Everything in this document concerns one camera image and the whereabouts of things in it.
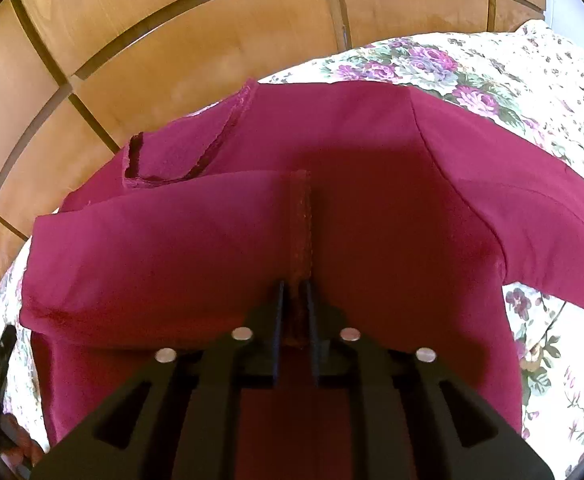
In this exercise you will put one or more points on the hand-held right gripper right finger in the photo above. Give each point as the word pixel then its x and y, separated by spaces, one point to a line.
pixel 313 330

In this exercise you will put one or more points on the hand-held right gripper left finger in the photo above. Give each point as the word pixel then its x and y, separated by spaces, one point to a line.
pixel 278 330

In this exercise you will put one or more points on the maroon garment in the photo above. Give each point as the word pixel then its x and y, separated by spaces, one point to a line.
pixel 397 185

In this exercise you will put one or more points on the person's left hand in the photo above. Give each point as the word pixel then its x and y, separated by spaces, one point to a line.
pixel 22 447

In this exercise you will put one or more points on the floral blanket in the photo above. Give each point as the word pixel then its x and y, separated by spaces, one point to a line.
pixel 547 85

